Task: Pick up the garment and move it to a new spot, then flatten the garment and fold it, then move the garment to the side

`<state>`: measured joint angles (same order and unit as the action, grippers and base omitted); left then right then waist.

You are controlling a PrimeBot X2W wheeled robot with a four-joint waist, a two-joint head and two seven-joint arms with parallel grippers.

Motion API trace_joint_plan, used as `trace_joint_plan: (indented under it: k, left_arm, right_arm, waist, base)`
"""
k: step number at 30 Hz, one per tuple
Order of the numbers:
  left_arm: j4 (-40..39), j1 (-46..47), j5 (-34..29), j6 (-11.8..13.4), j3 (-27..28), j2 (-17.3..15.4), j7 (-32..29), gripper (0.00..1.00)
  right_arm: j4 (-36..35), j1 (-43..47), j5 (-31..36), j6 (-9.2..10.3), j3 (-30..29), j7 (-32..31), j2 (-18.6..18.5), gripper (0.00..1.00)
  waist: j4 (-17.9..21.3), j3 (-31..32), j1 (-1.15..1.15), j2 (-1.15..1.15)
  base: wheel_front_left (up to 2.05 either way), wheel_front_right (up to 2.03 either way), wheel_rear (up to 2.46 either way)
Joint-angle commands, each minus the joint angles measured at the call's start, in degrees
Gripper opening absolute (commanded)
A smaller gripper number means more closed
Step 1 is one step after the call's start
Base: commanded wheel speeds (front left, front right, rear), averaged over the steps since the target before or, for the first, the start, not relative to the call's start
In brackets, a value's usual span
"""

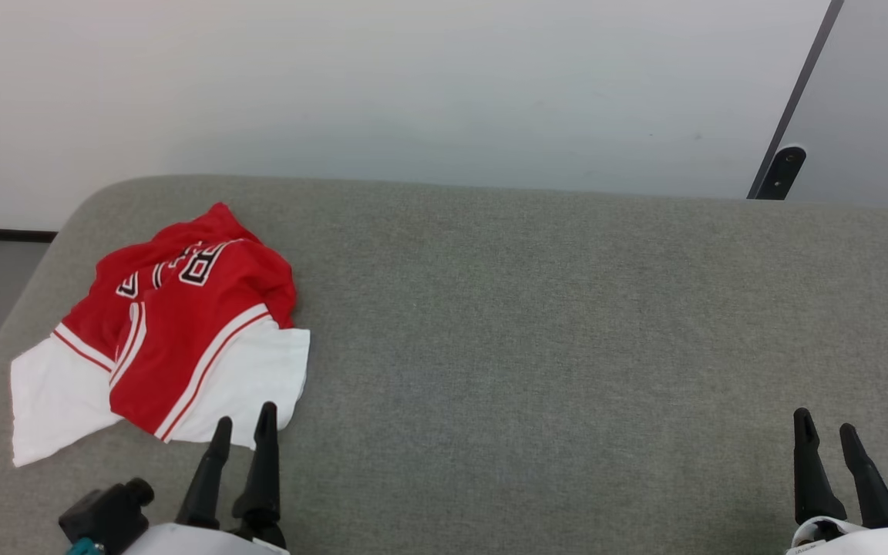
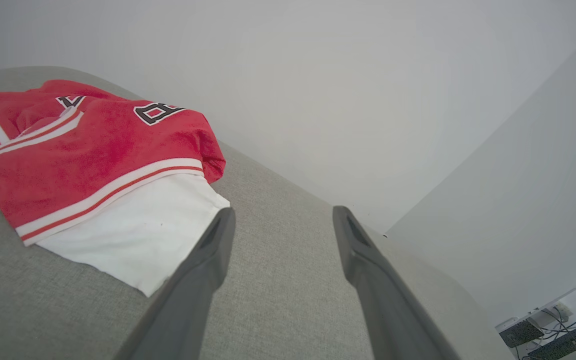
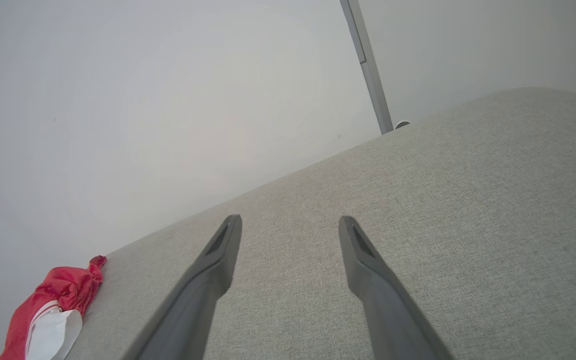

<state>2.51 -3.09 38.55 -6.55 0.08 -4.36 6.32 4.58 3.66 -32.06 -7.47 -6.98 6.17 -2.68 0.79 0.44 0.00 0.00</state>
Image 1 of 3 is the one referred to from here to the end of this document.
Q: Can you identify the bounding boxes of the red and white basketball jersey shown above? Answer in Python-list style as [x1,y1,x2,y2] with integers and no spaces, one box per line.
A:
[11,202,311,468]

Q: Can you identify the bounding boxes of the black door stopper bar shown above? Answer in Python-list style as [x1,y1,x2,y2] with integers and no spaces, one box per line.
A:
[747,0,846,200]

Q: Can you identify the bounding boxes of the black rounded door fitting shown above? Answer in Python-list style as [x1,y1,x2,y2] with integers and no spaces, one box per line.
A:
[756,144,808,200]

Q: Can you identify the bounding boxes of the grey door panel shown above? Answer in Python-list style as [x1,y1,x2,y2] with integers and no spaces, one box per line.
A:
[787,0,888,214]

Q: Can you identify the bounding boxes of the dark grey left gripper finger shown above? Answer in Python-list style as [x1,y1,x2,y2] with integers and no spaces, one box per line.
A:
[176,417,233,530]
[232,402,288,548]

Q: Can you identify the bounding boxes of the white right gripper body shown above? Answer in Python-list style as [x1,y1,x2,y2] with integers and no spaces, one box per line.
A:
[787,518,888,555]

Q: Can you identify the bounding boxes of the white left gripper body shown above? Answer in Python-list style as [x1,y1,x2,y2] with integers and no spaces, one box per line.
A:
[124,523,291,555]

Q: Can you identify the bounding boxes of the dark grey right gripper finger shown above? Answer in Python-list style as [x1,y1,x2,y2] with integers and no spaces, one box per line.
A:
[839,423,888,530]
[793,409,848,526]

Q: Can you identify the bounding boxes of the grey fabric sofa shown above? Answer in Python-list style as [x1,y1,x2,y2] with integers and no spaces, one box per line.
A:
[0,174,888,555]

